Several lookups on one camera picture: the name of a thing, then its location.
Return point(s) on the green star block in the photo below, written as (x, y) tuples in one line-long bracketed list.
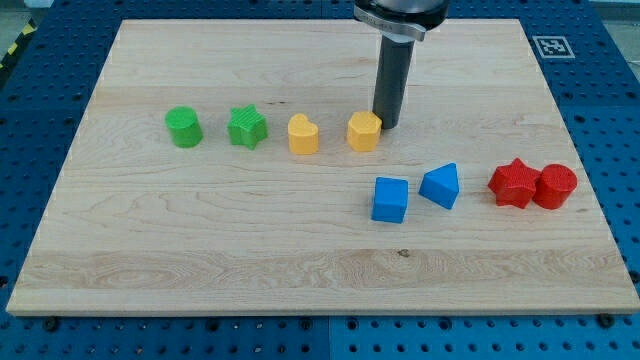
[(247, 127)]

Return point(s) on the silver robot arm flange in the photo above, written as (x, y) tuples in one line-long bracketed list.
[(402, 20)]

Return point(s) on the yellow heart block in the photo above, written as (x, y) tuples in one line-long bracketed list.
[(303, 135)]

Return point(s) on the red star block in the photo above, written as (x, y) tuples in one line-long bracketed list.
[(514, 184)]

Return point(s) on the blue cube block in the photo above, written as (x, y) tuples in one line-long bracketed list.
[(390, 200)]

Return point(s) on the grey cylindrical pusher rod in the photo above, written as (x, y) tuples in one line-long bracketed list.
[(392, 72)]

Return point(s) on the white fiducial marker tag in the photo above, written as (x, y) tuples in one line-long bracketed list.
[(553, 47)]

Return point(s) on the blue triangle block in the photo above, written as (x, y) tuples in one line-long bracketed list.
[(441, 185)]

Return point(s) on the wooden board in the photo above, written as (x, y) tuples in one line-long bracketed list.
[(137, 226)]

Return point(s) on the yellow hexagon block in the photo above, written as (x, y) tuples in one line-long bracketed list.
[(363, 132)]

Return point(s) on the green cylinder block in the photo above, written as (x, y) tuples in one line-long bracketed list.
[(183, 126)]

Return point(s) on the red cylinder block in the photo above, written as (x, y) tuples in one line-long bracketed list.
[(555, 184)]

